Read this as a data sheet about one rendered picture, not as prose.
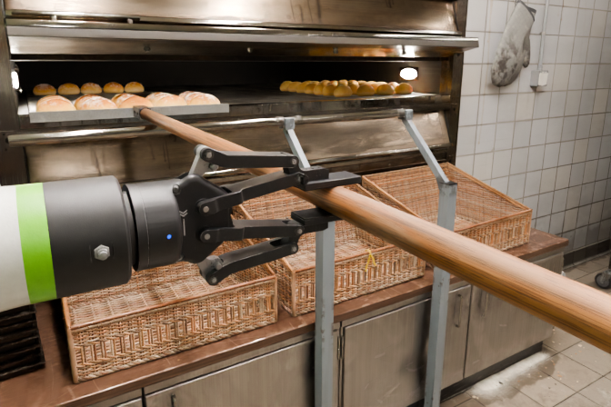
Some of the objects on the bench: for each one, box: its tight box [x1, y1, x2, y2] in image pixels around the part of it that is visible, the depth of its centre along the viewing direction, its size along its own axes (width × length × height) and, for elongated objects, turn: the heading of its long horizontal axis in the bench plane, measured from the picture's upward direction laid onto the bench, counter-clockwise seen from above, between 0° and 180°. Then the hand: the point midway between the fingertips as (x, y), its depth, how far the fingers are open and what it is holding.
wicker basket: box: [60, 214, 277, 383], centre depth 142 cm, size 49×56×28 cm
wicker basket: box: [362, 162, 533, 270], centre depth 202 cm, size 49×56×28 cm
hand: (326, 197), depth 50 cm, fingers closed on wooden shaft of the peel, 3 cm apart
